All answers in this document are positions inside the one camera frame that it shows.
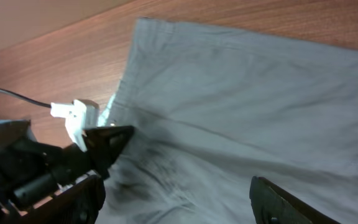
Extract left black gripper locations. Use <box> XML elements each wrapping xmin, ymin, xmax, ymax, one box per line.
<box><xmin>0</xmin><ymin>120</ymin><xmax>135</xmax><ymax>223</ymax></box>

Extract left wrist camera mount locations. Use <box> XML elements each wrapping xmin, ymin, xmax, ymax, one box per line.
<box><xmin>50</xmin><ymin>100</ymin><xmax>99</xmax><ymax>152</ymax></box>

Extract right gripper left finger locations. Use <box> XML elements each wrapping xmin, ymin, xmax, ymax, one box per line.
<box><xmin>20</xmin><ymin>175</ymin><xmax>106</xmax><ymax>224</ymax></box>

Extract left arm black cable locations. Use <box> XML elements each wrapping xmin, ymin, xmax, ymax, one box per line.
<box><xmin>0</xmin><ymin>88</ymin><xmax>52</xmax><ymax>109</ymax></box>

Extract grey shorts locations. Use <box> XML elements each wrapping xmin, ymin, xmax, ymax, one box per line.
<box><xmin>97</xmin><ymin>18</ymin><xmax>358</xmax><ymax>223</ymax></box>

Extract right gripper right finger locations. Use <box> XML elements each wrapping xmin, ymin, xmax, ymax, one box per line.
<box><xmin>249</xmin><ymin>176</ymin><xmax>339</xmax><ymax>224</ymax></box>

